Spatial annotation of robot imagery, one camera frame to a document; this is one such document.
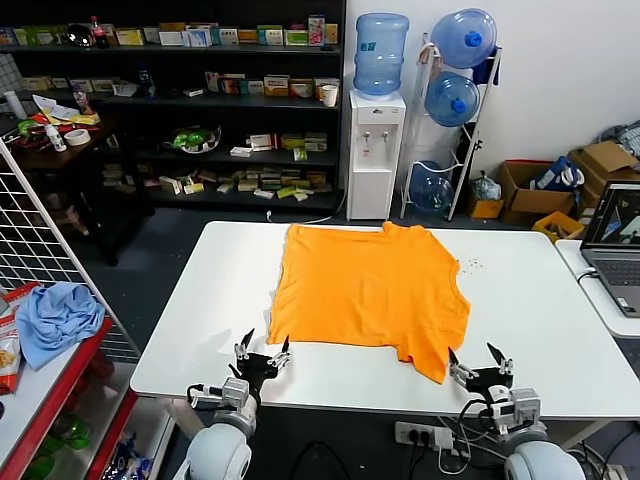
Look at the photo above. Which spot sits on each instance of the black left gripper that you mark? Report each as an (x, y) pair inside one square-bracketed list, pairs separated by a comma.
[(257, 367)]

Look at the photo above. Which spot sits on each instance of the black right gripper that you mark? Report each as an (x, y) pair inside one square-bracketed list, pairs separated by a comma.
[(492, 380)]

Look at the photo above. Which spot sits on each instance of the orange t-shirt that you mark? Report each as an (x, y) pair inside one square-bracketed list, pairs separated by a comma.
[(370, 290)]

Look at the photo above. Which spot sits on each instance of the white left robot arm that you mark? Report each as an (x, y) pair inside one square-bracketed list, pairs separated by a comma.
[(220, 450)]

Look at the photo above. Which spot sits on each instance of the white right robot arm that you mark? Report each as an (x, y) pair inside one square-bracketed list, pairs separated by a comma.
[(545, 460)]

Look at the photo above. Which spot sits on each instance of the large white table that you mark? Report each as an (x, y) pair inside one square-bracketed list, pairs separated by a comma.
[(525, 325)]

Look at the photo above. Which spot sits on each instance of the white power strip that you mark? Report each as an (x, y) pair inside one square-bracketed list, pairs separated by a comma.
[(415, 432)]

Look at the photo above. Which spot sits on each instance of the small white table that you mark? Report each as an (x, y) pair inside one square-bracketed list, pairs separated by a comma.
[(575, 260)]

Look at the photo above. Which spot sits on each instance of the yellow plastic crate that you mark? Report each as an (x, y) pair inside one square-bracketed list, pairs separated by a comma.
[(545, 222)]

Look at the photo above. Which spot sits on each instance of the small yellow box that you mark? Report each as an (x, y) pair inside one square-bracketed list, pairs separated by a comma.
[(485, 209)]

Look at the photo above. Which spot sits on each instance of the grey laptop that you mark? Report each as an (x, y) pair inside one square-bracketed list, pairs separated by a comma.
[(615, 270)]

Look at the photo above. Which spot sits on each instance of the blue snack bag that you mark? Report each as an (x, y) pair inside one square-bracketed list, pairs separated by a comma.
[(127, 457)]

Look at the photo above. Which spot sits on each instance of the open cardboard box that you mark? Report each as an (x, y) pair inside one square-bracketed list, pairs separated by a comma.
[(540, 200)]

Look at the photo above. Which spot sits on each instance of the clear plastic bag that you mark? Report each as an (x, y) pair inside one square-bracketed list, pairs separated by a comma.
[(487, 189)]

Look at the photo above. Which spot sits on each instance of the red framed cart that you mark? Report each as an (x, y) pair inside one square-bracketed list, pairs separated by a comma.
[(75, 372)]

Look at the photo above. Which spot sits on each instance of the white water dispenser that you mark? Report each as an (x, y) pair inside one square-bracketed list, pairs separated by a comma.
[(370, 190)]

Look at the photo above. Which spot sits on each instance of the blue shopping bag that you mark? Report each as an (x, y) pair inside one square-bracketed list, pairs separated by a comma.
[(550, 175)]

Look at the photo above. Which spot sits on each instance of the flat white box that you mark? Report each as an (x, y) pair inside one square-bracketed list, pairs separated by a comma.
[(241, 151)]

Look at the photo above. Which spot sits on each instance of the green plastic bottle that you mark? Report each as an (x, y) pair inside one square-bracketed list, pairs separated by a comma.
[(70, 432)]

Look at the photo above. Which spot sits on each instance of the crumpled light blue cloth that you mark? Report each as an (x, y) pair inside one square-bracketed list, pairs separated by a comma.
[(55, 320)]

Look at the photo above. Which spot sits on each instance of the white red medicine box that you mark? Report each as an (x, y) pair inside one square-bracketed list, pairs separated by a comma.
[(262, 142)]

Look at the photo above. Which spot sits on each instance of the closed cardboard box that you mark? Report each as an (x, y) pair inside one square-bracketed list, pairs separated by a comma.
[(605, 155)]

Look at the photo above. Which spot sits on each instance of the red white snack packet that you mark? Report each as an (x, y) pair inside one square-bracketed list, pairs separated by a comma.
[(20, 297)]

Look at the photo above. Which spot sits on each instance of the white metal jug rack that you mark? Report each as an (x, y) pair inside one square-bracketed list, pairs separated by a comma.
[(414, 125)]

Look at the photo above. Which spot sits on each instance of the orange chips bag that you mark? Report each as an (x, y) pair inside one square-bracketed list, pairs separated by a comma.
[(7, 355)]

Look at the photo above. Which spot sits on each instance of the white paper cup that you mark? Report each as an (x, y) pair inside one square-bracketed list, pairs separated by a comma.
[(330, 96)]

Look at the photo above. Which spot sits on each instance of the orange white medicine box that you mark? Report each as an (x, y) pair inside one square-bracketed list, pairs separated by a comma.
[(276, 86)]

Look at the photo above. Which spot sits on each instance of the blue capped water jug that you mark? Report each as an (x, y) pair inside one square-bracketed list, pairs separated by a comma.
[(450, 100), (460, 35)]

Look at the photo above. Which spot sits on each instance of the grey cloth pile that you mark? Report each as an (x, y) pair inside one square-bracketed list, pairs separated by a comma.
[(625, 135)]

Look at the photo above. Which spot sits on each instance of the beige tape roll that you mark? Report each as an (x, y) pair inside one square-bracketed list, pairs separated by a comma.
[(75, 138)]

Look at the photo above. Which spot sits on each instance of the dark side table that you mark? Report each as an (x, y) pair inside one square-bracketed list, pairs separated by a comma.
[(45, 160)]

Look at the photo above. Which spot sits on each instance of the blue drink bottle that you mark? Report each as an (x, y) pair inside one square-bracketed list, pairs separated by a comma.
[(146, 84)]

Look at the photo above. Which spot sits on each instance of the small white bottle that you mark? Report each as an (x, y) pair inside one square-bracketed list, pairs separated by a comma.
[(57, 140)]

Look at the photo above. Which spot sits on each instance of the purple drink bottle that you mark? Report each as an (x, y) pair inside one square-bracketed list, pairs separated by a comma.
[(82, 100)]

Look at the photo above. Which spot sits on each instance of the yellow papers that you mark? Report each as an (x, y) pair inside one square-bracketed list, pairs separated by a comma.
[(65, 112)]

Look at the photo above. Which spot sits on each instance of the blue jug with label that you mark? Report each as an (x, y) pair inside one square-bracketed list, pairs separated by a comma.
[(380, 55)]

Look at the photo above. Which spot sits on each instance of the blue white medicine box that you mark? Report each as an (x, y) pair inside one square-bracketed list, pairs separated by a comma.
[(196, 37)]

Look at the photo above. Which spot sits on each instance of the pink white carton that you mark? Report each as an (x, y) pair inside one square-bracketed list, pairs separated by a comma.
[(316, 30)]

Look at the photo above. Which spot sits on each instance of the black shelf unit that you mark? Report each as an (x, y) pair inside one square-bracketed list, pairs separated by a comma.
[(250, 12)]

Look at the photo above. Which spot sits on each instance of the yellow medicine box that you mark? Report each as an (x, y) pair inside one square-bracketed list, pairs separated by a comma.
[(130, 36)]

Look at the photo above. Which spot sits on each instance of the white paper roll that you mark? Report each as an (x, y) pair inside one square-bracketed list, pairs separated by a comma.
[(12, 104)]

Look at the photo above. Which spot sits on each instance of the cola bottle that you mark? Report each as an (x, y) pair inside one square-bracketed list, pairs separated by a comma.
[(99, 35)]

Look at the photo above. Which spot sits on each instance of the glossy black bowl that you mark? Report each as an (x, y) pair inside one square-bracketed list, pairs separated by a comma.
[(79, 36)]

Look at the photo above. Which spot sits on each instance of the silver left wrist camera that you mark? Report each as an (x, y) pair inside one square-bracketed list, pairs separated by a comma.
[(232, 392)]

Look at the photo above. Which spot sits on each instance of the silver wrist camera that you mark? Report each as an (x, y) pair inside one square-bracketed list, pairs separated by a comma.
[(232, 392), (517, 405)]

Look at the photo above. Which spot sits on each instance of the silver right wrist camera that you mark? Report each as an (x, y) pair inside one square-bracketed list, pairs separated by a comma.
[(517, 405)]

